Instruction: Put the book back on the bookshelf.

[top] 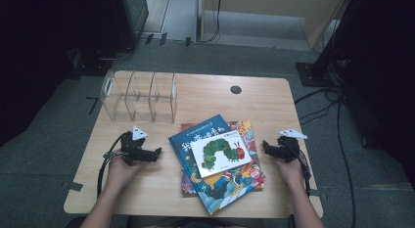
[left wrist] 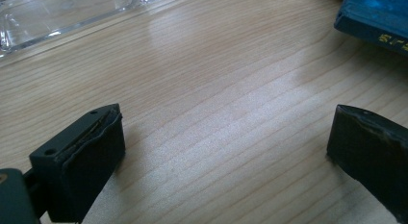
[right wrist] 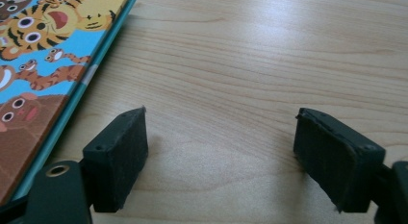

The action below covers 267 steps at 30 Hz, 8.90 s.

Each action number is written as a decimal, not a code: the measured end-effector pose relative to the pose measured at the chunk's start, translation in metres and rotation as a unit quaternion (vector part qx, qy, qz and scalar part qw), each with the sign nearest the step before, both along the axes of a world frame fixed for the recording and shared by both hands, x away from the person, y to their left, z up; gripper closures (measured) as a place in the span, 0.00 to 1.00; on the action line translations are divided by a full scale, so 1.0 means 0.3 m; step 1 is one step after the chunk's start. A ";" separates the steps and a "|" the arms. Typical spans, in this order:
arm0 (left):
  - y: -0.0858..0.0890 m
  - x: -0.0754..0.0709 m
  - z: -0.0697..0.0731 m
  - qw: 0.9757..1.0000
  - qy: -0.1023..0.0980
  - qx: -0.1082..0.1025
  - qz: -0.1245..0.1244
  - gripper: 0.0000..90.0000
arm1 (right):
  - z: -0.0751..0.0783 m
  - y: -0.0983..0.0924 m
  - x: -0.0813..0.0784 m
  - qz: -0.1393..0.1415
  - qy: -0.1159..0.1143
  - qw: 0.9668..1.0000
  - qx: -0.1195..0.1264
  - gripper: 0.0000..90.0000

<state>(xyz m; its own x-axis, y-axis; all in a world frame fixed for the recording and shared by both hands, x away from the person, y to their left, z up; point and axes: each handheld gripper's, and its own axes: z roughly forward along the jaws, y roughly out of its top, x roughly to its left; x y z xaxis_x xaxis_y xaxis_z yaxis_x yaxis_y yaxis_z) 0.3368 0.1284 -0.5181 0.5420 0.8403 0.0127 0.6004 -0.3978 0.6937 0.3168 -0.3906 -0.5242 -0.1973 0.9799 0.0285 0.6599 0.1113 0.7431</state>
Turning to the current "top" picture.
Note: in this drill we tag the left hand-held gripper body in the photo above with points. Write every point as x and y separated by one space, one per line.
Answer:
133 145

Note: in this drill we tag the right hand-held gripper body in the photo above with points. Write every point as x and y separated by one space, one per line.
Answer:
288 148

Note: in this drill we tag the red picture book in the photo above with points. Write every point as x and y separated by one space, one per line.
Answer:
244 128

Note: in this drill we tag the clear acrylic book rack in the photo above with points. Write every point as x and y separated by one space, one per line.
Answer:
140 97

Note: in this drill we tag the white caterpillar picture book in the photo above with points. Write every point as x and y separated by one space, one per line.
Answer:
221 156

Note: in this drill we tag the blue picture book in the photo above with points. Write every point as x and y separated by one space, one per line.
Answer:
221 195

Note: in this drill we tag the person's right hand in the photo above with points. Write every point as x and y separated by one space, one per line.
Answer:
292 174

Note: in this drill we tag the person's left hand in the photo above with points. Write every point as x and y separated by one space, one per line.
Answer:
119 174

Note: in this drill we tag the grey tape piece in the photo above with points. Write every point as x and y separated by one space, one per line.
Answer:
73 186
316 192

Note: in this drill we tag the black table grommet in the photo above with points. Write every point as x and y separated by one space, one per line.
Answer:
235 89

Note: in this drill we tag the black metal stand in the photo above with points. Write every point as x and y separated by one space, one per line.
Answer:
314 74

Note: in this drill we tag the black tape strip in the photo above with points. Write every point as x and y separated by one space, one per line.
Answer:
188 41
149 38
163 38

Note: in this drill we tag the black cabinet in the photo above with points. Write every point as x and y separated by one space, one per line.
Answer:
130 19

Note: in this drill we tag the beige wooden panel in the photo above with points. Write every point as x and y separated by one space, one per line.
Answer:
319 22

